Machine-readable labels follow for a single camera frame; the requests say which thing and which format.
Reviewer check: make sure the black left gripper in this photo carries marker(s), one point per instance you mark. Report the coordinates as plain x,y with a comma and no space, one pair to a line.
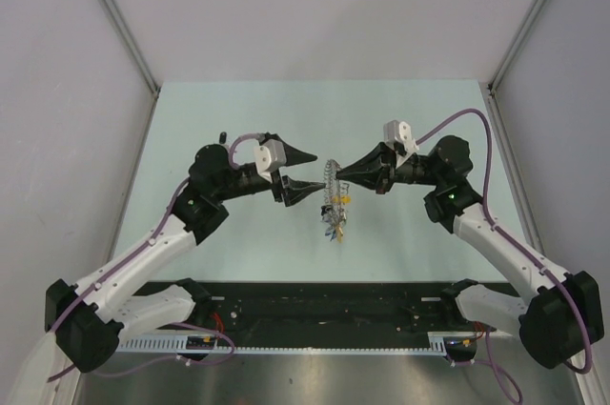
293,191

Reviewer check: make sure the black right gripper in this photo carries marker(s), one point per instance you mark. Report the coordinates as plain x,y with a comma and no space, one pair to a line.
376,171

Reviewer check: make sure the steel disc keyring holder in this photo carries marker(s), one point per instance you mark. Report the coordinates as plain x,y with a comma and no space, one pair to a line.
336,196

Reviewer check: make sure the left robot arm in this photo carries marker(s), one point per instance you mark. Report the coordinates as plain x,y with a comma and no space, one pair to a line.
84,316

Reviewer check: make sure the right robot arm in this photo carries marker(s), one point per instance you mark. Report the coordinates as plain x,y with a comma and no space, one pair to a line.
555,314

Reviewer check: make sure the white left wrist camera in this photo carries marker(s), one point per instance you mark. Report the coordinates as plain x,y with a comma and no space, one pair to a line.
269,156

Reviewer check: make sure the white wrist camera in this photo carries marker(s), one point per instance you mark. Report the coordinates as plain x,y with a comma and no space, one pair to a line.
398,137
269,156

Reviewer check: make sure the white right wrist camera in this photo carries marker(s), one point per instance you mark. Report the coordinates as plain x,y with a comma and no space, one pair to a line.
398,137

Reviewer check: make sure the yellow key tag on ring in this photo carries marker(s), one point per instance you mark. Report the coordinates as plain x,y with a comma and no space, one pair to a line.
339,234

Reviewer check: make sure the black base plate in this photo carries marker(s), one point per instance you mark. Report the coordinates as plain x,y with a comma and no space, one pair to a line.
329,315

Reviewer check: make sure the aluminium frame rail left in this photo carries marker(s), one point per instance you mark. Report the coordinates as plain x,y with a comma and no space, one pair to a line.
138,146

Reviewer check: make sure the aluminium frame rail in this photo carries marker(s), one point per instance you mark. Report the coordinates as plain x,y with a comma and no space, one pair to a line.
511,165
138,146

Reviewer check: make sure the aluminium frame rail right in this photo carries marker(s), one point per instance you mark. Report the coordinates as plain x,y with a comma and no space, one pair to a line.
511,165

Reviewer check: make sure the white slotted cable duct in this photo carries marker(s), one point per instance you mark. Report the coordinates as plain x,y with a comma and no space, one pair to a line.
182,342

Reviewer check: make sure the aluminium frame post right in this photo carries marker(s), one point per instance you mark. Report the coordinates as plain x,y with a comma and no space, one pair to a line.
525,28

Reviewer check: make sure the aluminium frame post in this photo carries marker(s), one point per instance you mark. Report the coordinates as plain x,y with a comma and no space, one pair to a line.
525,28
128,41

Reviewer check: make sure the aluminium frame post left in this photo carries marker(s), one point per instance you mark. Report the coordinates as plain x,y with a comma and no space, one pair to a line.
128,41

